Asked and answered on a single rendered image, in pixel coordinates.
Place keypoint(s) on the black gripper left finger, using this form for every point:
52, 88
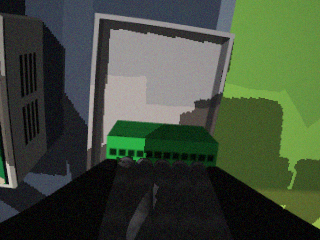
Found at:
74, 212

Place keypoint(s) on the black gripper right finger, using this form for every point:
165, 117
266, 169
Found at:
251, 216

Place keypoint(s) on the green circuit board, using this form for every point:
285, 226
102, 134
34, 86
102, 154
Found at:
3, 178

